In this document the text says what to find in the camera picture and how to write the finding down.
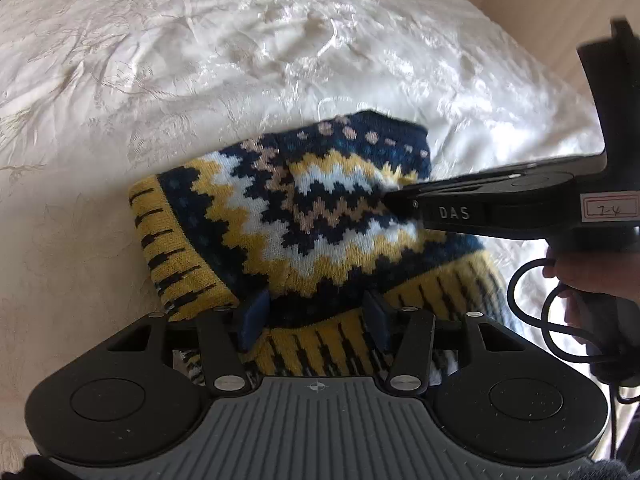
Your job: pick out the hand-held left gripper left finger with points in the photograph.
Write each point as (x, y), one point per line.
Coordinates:
(252, 320)

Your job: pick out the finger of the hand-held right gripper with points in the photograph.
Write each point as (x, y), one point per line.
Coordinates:
(450, 186)

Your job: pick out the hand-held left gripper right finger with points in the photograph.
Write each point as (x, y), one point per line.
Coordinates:
(377, 322)

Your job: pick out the navy yellow zigzag knit sweater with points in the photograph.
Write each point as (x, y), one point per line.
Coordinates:
(310, 220)

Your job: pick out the person's right hand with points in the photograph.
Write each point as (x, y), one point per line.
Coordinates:
(595, 275)

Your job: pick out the white embroidered bedspread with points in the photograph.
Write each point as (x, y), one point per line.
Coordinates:
(225, 50)

